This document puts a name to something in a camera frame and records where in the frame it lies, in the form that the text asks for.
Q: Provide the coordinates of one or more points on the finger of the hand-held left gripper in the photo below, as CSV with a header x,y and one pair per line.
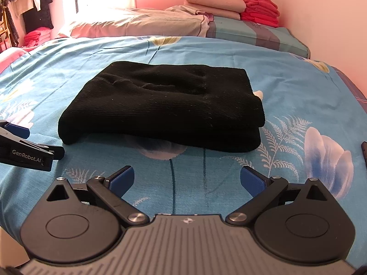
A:
x,y
54,152
18,130

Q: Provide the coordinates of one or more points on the folded red blanket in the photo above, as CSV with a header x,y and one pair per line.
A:
x,y
261,10

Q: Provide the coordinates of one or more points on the folded beige blanket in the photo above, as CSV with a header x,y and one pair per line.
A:
x,y
215,3

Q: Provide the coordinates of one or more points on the purple striped mattress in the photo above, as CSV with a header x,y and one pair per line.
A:
x,y
354,87

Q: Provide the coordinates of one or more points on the dark object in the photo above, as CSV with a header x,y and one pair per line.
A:
x,y
364,156

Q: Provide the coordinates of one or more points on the blue striped pillow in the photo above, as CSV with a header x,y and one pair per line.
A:
x,y
258,35

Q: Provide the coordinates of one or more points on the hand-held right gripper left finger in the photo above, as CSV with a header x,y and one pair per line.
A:
x,y
123,181

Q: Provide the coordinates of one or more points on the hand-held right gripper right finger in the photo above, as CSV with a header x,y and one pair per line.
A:
x,y
252,184

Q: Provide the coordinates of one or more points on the pink cloth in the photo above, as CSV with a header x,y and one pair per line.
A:
x,y
13,58

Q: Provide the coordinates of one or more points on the pile of pink clothes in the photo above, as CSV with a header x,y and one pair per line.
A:
x,y
37,37

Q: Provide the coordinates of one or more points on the hanging clothes rack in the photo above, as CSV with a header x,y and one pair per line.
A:
x,y
31,3

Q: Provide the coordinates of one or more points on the black pants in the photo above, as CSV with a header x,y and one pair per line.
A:
x,y
160,106

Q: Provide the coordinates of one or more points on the blue floral bedsheet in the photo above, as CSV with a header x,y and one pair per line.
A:
x,y
86,54

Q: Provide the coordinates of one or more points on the beige pillow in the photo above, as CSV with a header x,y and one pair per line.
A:
x,y
134,23

